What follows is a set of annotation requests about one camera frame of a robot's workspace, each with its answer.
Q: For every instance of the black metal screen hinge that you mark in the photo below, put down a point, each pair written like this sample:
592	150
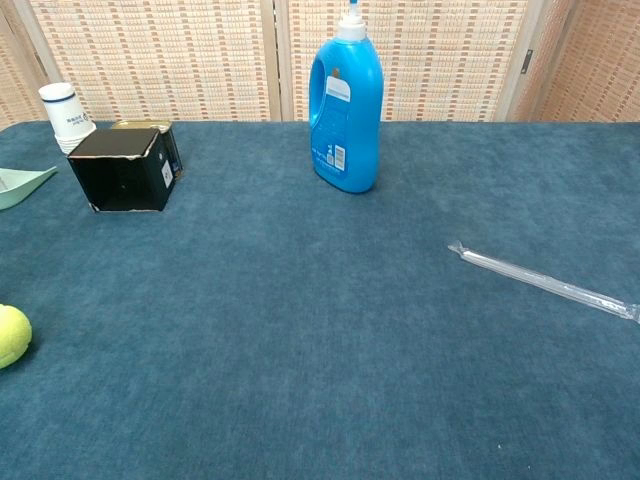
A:
527	61

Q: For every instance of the black open cardboard box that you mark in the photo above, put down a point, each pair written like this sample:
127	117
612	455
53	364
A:
120	170

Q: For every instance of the white paper cup stack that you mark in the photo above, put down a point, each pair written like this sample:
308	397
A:
67	117

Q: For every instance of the woven bamboo screen panel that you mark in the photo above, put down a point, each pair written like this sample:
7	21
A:
590	65
12	80
440	55
150	55

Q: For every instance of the blue detergent pump bottle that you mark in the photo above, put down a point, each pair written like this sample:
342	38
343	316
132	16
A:
350	130

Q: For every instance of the mint green plastic dustpan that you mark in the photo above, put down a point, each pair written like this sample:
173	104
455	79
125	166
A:
20	190

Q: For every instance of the clear wrapped drinking straw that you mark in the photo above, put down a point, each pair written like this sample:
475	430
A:
540	277

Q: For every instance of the yellow tennis ball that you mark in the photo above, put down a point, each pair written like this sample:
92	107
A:
12	337

